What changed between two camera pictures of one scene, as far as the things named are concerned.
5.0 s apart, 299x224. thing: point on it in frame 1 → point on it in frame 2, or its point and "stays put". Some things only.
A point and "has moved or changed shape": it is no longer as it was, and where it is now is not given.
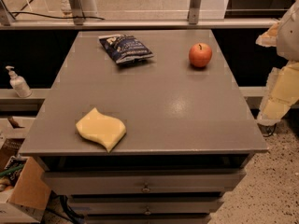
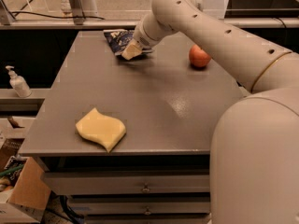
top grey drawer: [147, 182] stays put
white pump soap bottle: [19, 83] stays put
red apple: [200, 54] stays put
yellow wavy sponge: [104, 129] stays put
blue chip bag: [122, 48] has moved or changed shape
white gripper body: [290, 36] → [140, 38]
